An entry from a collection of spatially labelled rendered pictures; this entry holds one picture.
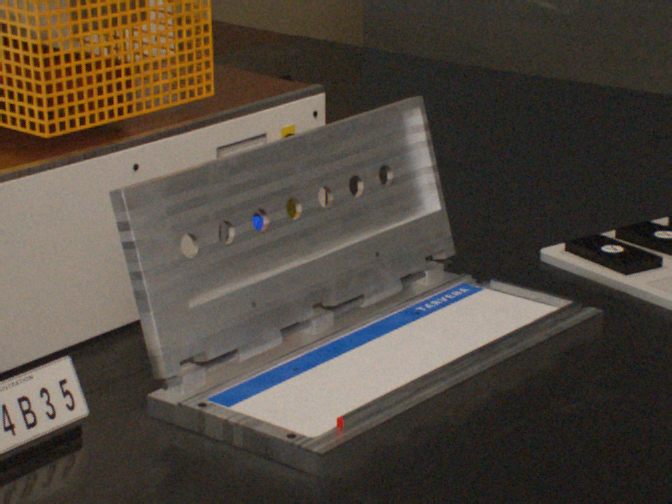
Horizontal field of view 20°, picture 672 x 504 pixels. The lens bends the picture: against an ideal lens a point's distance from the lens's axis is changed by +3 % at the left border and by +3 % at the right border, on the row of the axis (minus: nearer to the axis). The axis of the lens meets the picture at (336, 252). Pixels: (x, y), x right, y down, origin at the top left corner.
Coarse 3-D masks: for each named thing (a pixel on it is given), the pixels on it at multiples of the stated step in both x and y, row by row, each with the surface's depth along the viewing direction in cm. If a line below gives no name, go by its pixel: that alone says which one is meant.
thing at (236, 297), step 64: (320, 128) 183; (384, 128) 192; (128, 192) 164; (192, 192) 171; (256, 192) 177; (384, 192) 191; (128, 256) 165; (192, 256) 170; (256, 256) 176; (320, 256) 182; (384, 256) 189; (448, 256) 197; (192, 320) 168; (256, 320) 174
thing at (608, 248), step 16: (576, 240) 208; (592, 240) 209; (608, 240) 208; (592, 256) 205; (608, 256) 203; (624, 256) 204; (640, 256) 204; (656, 256) 203; (624, 272) 201; (640, 272) 202
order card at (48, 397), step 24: (0, 384) 160; (24, 384) 162; (48, 384) 163; (72, 384) 165; (0, 408) 160; (24, 408) 161; (48, 408) 163; (72, 408) 165; (0, 432) 159; (24, 432) 161; (48, 432) 162
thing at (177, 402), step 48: (432, 288) 193; (288, 336) 179; (336, 336) 180; (528, 336) 180; (576, 336) 184; (192, 384) 168; (432, 384) 169; (480, 384) 172; (240, 432) 161; (288, 432) 159; (336, 432) 159; (384, 432) 162
